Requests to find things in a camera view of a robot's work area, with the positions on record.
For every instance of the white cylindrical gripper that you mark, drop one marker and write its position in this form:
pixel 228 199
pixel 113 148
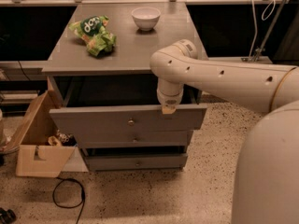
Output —
pixel 169 98

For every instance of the grey top drawer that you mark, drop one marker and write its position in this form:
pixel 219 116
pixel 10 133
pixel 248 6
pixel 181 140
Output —
pixel 122 104

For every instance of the grey drawer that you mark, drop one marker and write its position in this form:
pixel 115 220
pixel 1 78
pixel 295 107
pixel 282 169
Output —
pixel 89 139
pixel 122 104
pixel 136 162

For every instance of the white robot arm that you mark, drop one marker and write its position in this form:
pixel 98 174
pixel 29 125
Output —
pixel 266 189

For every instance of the grey bottom drawer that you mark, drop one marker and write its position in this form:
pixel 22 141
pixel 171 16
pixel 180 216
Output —
pixel 136 162

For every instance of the grey drawer cabinet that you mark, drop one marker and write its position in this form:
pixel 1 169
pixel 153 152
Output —
pixel 131 56

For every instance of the grey middle drawer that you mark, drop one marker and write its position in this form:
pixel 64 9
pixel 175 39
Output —
pixel 89 139

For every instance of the white ceramic bowl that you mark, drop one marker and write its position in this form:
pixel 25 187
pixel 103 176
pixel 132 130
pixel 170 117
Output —
pixel 146 18

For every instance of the green chip bag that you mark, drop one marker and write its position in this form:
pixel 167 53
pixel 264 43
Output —
pixel 93 31

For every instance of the metal stand pole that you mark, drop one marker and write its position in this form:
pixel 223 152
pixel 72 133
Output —
pixel 256 52

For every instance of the items inside cardboard box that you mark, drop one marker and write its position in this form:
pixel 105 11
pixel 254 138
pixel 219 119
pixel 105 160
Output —
pixel 62 140

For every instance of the cardboard box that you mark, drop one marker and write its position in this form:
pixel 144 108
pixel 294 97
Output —
pixel 36 157

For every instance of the black object on floor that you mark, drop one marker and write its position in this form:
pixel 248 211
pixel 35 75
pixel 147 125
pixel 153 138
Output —
pixel 7 216

